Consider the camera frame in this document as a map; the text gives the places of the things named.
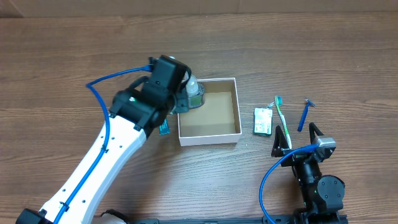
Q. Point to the green white toothbrush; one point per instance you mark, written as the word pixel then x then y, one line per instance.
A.
pixel 278 103

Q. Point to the green red toothpaste tube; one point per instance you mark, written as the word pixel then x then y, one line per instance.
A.
pixel 164 128

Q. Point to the white cardboard box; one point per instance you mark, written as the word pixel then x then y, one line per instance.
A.
pixel 217 121

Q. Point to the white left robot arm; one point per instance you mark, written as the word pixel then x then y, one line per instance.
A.
pixel 132 117

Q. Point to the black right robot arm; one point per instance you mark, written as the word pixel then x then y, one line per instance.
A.
pixel 322 194

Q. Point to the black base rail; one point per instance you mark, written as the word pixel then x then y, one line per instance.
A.
pixel 280 219

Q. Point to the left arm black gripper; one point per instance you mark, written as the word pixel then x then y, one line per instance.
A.
pixel 181 104

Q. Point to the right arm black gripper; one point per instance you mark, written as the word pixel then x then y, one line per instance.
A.
pixel 296 156

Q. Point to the clear soap pump bottle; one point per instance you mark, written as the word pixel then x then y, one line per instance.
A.
pixel 195 92

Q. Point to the blue disposable razor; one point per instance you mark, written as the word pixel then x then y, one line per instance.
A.
pixel 308 103

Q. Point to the green white floss packet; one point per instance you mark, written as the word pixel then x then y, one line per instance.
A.
pixel 263 121

